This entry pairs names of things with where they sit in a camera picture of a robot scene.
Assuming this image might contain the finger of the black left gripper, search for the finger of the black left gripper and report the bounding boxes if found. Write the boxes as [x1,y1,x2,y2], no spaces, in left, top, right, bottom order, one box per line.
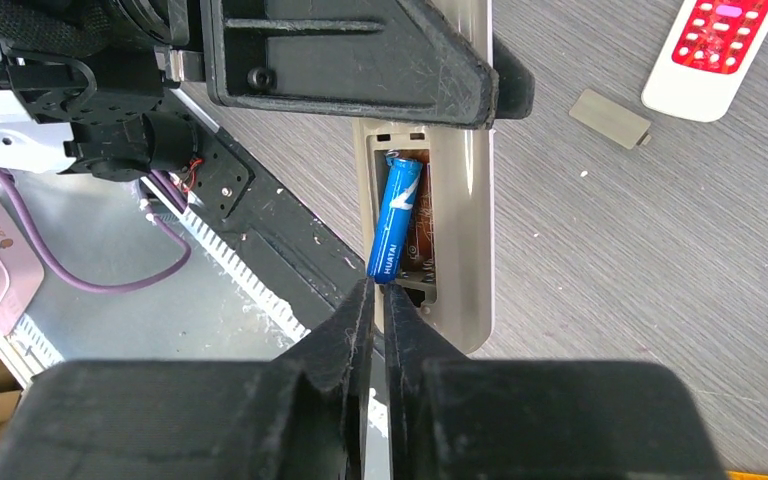
[492,34,535,121]
[201,1,498,129]

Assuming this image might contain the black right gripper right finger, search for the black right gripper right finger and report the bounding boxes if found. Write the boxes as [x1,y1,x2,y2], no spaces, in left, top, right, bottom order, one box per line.
[383,284,726,479]

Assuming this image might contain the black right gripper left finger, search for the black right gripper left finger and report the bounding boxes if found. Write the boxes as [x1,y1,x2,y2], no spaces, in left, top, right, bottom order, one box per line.
[0,279,375,479]

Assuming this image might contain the grey battery cover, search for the grey battery cover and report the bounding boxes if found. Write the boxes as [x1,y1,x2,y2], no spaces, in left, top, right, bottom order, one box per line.
[569,89,651,150]

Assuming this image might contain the blue battery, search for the blue battery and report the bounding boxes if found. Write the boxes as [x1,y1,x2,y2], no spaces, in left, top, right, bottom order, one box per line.
[367,151,423,285]

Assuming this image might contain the red white remote control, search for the red white remote control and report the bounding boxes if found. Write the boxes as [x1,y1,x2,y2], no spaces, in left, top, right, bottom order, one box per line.
[641,0,768,123]

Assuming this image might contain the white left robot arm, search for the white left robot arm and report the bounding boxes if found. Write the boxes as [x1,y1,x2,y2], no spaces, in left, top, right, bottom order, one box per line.
[0,1,536,182]

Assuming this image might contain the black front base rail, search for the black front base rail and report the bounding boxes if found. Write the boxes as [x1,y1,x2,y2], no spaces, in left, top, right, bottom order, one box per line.
[159,90,364,342]

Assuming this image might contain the yellow triangular frame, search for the yellow triangular frame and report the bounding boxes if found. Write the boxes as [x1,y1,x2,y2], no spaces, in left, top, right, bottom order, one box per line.
[727,471,768,480]

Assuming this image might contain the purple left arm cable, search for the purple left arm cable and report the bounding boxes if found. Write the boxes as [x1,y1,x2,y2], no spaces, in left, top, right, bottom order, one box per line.
[0,165,193,296]

